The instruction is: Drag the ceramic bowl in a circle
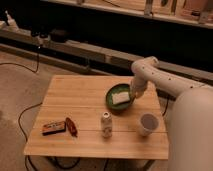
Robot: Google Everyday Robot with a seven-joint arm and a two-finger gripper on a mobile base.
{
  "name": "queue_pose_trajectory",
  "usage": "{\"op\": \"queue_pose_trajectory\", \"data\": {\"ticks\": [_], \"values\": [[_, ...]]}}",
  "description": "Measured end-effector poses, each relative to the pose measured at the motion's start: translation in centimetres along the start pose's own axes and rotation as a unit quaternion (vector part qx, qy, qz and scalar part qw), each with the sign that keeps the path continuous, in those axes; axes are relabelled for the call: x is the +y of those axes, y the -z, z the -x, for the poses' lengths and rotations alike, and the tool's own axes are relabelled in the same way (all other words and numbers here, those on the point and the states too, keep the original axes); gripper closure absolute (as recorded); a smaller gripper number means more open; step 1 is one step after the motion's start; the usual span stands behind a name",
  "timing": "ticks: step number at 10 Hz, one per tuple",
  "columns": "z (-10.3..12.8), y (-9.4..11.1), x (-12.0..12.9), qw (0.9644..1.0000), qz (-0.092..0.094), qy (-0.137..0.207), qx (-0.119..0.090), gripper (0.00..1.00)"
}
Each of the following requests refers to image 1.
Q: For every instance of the green ceramic bowl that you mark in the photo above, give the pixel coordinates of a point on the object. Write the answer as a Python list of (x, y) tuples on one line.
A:
[(117, 89)]

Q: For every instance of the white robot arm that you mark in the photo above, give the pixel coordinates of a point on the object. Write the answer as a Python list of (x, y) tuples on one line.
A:
[(191, 122)]

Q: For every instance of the beige sponge in bowl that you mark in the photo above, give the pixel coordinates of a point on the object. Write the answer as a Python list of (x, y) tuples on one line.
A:
[(121, 97)]

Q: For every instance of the small white bottle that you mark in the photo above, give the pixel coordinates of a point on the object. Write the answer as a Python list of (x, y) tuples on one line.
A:
[(106, 125)]

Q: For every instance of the wooden table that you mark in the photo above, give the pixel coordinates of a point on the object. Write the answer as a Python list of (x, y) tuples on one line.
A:
[(82, 98)]

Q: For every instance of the red brown packet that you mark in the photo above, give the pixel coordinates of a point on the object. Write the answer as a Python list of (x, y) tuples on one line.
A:
[(71, 127)]

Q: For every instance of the white plastic cup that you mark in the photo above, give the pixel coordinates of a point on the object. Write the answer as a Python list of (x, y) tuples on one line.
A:
[(148, 123)]

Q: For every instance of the black round device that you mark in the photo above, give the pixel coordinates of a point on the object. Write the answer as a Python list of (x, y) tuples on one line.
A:
[(60, 36)]

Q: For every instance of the white spray bottle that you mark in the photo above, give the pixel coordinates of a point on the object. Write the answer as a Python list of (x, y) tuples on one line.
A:
[(11, 23)]

